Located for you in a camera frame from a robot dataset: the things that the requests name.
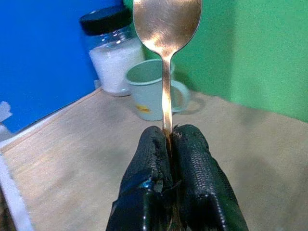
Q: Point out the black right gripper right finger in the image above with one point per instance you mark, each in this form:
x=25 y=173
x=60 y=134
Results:
x=204 y=173

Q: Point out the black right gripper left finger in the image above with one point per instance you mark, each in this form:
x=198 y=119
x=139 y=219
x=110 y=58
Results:
x=146 y=166

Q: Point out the silver metal spoon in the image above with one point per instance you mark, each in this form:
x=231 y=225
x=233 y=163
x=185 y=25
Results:
x=167 y=36

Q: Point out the pale green enamel mug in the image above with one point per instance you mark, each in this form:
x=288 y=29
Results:
x=150 y=96

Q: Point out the glass jar with black lid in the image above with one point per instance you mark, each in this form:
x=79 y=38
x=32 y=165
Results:
x=110 y=53

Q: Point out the white crumpled paper piece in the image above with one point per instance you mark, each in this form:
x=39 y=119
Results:
x=4 y=111

